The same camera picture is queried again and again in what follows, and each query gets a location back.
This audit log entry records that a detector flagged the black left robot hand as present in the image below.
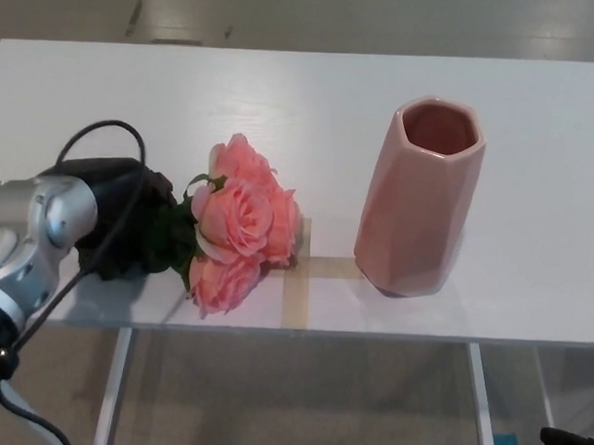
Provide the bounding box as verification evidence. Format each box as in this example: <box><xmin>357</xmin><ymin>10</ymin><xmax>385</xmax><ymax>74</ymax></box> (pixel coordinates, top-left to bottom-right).
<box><xmin>49</xmin><ymin>154</ymin><xmax>181</xmax><ymax>285</ymax></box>

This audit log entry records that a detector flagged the pink artificial rose bouquet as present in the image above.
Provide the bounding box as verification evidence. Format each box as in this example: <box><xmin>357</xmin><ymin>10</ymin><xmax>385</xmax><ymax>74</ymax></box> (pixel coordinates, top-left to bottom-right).
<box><xmin>141</xmin><ymin>129</ymin><xmax>307</xmax><ymax>324</ymax></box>

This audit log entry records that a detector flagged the pink faceted ceramic vase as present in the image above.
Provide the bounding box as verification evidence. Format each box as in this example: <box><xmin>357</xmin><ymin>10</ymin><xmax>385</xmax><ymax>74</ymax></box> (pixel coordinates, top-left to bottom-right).
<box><xmin>351</xmin><ymin>92</ymin><xmax>489</xmax><ymax>303</ymax></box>

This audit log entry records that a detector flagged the white table leg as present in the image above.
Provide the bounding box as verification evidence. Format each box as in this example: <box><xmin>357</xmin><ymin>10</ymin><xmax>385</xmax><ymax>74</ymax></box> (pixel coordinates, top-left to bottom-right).
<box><xmin>527</xmin><ymin>345</ymin><xmax>561</xmax><ymax>430</ymax></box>
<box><xmin>92</xmin><ymin>325</ymin><xmax>137</xmax><ymax>445</ymax></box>
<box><xmin>462</xmin><ymin>341</ymin><xmax>501</xmax><ymax>445</ymax></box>

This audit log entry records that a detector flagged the long beige tape strip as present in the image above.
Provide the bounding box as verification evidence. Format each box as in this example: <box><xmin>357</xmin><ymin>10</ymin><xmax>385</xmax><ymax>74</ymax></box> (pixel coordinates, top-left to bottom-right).
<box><xmin>280</xmin><ymin>216</ymin><xmax>314</xmax><ymax>331</ymax></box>

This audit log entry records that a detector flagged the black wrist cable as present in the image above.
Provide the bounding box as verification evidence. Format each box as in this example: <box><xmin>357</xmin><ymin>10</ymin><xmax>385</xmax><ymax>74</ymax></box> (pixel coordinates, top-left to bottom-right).
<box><xmin>0</xmin><ymin>115</ymin><xmax>151</xmax><ymax>445</ymax></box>

